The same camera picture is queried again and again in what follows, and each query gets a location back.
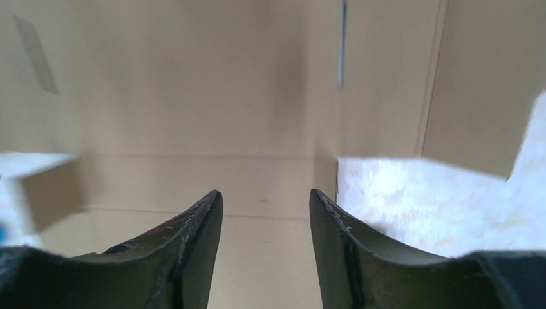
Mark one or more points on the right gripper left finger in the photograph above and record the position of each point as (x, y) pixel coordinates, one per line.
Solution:
(169, 266)

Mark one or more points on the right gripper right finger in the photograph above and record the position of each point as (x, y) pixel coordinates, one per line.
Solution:
(360, 267)

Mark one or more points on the brown cardboard box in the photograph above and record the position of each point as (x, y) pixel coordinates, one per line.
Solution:
(164, 101)

